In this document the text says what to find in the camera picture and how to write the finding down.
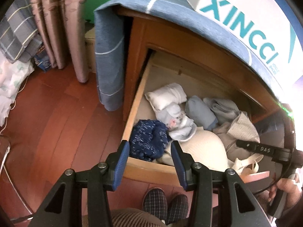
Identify cream bra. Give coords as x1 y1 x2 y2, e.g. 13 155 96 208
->
157 126 265 176

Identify navy floral underwear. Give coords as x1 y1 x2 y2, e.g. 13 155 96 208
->
129 119 169 162

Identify wooden drawer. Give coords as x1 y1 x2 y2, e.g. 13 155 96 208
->
122 52 269 187

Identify white mesh grey underwear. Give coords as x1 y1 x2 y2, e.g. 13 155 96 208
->
213 112 260 162

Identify pale blue white underwear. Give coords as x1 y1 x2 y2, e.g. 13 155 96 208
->
203 98 240 125

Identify floral pale blue underwear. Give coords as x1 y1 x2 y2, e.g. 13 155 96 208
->
156 103 197 142

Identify grey blue folded underwear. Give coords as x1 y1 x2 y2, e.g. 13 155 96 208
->
185 95 218 131

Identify person's right hand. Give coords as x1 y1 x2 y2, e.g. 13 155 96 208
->
268 174 302 210

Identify right plaid slipper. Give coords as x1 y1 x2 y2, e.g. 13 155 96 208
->
166 193 189 224

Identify plaid slipper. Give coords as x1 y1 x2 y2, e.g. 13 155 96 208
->
142 187 168 221
166 193 189 224

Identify left plaid slipper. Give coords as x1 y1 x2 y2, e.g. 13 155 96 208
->
142 187 168 221

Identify white rolled socks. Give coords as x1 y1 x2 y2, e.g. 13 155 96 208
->
144 82 187 112

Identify cardboard box behind nightstand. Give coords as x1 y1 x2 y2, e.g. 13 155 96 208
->
85 27 96 73

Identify wooden nightstand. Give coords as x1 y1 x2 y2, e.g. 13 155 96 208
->
116 6 279 122

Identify white floral bedsheet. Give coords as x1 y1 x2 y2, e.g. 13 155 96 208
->
0 52 34 127

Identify white XINCCI shoe box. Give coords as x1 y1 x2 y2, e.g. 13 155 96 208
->
187 0 302 87

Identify blue checked cloth cover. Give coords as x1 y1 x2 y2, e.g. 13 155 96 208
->
94 0 281 112

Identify grey plaid bedding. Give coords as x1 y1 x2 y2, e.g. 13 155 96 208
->
1 0 43 63

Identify beige patterned curtain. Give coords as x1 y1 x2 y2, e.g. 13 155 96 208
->
30 0 89 83

